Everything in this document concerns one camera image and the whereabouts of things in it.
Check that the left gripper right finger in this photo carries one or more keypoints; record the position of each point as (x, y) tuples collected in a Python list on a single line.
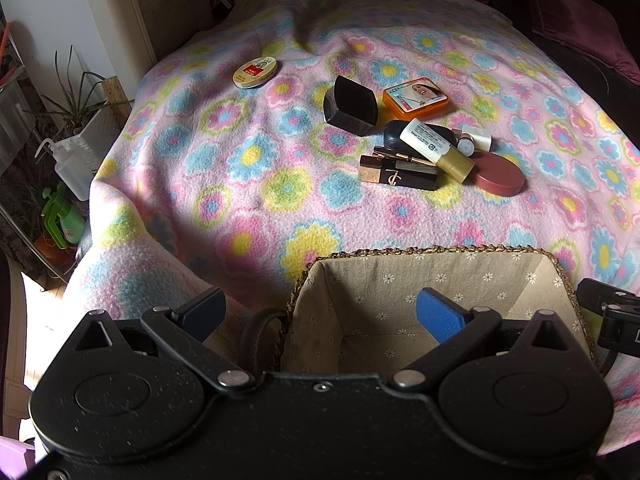
[(459, 334)]

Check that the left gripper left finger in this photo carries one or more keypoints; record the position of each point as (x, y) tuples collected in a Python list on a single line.
[(180, 332)]

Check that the round maroon compact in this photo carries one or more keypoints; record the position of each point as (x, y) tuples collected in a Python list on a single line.
[(497, 175)]

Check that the white and gold tube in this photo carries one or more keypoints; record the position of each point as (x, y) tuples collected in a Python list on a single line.
[(436, 149)]

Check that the small amber bottle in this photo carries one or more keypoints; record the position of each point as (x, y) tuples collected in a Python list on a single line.
[(472, 140)]

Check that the dark blue glasses case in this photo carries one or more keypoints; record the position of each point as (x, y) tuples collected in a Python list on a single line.
[(393, 130)]

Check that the black square box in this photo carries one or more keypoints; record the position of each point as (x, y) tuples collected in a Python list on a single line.
[(350, 106)]

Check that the gold lipstick tube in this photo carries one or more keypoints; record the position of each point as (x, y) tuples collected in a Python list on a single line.
[(381, 152)]

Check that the woven basket with fabric liner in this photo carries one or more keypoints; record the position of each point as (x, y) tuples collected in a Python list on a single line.
[(378, 310)]

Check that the white squeeze bottle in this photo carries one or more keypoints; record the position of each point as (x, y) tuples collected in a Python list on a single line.
[(69, 167)]

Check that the potted aloe plant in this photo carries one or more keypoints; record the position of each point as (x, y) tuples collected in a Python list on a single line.
[(80, 102)]

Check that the orange toothpaste tin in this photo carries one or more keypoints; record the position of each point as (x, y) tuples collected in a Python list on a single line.
[(416, 98)]

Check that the floral fleece blanket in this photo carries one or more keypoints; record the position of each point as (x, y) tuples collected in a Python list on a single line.
[(212, 185)]

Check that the oval yellow tin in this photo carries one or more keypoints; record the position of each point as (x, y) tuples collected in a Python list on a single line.
[(255, 73)]

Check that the maroon cushion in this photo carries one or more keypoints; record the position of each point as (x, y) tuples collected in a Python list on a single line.
[(588, 28)]

